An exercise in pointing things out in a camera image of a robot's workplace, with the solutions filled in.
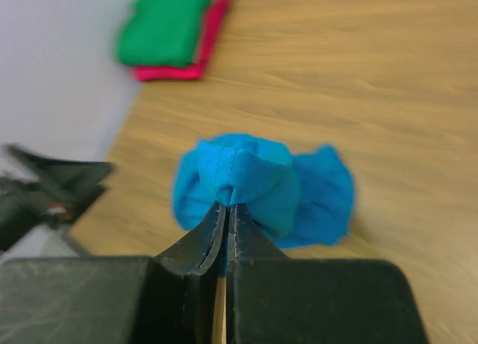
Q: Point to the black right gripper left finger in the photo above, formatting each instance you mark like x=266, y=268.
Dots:
x=50, y=294

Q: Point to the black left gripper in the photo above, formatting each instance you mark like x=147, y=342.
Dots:
x=63, y=191

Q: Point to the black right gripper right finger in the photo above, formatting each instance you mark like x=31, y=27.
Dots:
x=272, y=298

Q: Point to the blue t shirt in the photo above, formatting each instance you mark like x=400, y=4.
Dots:
x=297, y=199

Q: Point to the green folded t shirt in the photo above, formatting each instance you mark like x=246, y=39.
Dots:
x=161, y=33

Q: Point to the pink folded t shirt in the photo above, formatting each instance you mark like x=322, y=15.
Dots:
x=211, y=23

